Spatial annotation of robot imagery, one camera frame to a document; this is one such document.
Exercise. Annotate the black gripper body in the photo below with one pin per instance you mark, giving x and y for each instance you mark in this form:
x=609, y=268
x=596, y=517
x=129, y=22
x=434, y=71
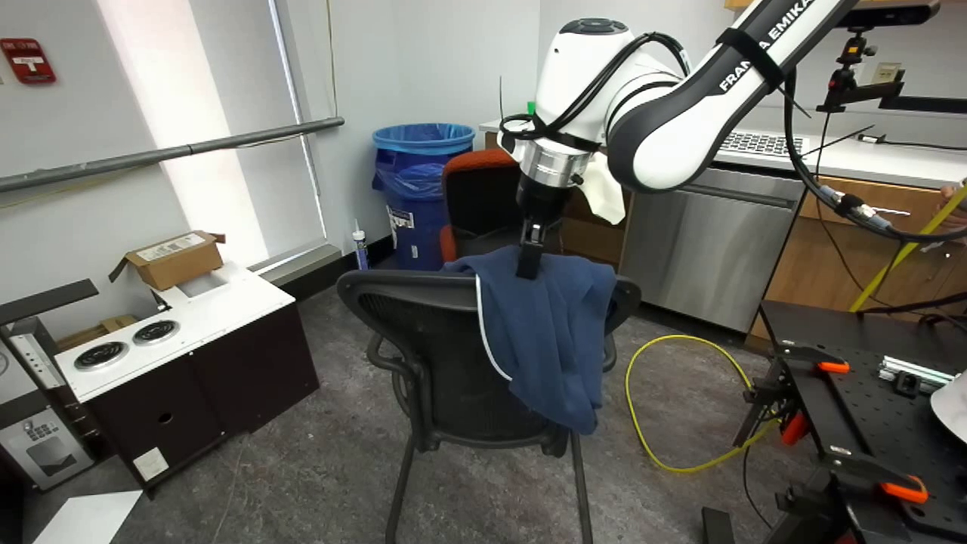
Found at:
x=538, y=213

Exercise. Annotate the blue hoodie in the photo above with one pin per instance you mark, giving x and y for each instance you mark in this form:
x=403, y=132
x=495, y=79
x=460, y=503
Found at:
x=547, y=333

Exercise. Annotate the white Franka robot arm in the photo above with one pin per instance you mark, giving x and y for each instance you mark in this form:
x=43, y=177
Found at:
x=644, y=91

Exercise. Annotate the orange and black office chair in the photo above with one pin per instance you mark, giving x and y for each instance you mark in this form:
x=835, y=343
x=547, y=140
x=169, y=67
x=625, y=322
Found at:
x=477, y=197

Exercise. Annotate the black mesh chair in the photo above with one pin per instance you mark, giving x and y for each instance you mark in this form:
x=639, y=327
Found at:
x=441, y=351

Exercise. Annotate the blue trash bin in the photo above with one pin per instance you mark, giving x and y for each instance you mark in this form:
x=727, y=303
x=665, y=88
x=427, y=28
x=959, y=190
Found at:
x=418, y=193

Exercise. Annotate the stainless steel dishwasher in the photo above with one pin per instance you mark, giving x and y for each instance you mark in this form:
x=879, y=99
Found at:
x=705, y=244

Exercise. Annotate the small spray bottle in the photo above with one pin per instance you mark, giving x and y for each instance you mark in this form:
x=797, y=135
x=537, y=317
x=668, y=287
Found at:
x=360, y=249

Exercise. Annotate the white grid drying mat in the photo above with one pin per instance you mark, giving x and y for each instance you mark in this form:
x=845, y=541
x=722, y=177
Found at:
x=749, y=144

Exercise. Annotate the black floor block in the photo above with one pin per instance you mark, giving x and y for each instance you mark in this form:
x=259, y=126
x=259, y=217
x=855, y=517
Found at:
x=714, y=526

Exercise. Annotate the white countertop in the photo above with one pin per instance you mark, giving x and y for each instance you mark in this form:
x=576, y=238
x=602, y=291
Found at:
x=866, y=159

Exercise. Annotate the wooden base cabinets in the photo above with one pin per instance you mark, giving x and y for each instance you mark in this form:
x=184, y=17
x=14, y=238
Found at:
x=876, y=260

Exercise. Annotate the brown cardboard box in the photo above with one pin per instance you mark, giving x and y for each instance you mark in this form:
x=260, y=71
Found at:
x=169, y=257

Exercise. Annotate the black perforated table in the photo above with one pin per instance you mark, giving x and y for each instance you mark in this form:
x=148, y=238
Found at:
x=885, y=428

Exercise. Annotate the silver metal block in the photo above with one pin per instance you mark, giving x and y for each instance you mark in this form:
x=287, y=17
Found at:
x=910, y=371

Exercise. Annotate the grey toy oven black top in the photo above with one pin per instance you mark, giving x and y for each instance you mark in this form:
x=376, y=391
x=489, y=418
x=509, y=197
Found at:
x=39, y=404

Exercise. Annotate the white paper sheet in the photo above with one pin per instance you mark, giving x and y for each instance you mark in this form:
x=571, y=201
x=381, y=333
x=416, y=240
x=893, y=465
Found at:
x=84, y=514

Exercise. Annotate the white wrist camera mount plate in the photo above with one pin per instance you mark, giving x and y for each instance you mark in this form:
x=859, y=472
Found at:
x=605, y=193

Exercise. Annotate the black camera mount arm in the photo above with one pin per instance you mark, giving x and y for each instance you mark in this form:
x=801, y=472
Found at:
x=885, y=91

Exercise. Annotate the grey wall rail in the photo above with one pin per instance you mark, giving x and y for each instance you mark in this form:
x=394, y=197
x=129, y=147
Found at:
x=160, y=151

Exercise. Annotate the black stereo camera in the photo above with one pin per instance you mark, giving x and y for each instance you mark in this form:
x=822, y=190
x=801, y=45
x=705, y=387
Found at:
x=885, y=13

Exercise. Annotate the red wall sign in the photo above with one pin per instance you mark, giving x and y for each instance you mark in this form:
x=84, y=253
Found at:
x=29, y=61

